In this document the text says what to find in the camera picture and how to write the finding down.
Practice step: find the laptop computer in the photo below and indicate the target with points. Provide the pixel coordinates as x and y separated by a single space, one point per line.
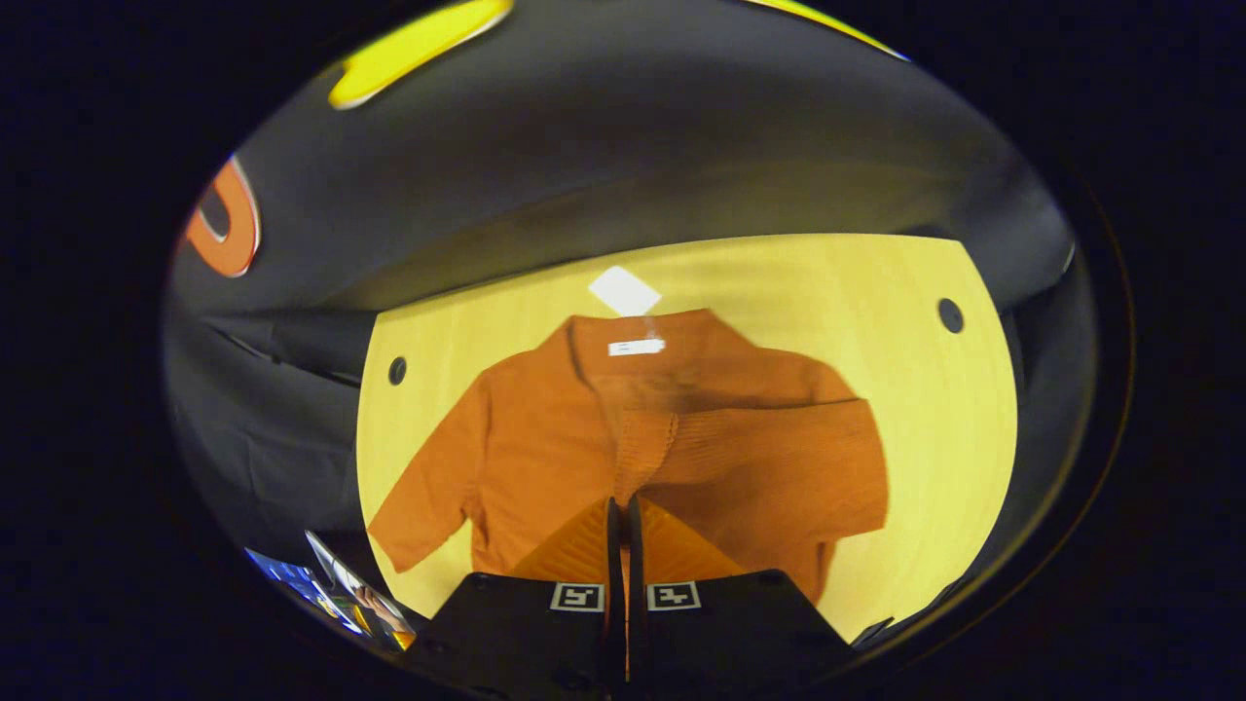
311 584

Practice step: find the black backdrop cloth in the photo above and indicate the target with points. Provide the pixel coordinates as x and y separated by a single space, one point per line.
604 166

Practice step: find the black table grommet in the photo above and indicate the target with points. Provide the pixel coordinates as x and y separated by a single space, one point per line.
950 315
397 370

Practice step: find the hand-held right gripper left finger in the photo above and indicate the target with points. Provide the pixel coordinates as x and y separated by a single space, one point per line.
526 633

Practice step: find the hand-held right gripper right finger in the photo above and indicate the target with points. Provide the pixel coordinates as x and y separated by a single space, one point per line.
740 633

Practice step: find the orange knit cardigan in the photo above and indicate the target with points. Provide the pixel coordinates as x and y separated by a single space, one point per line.
545 448

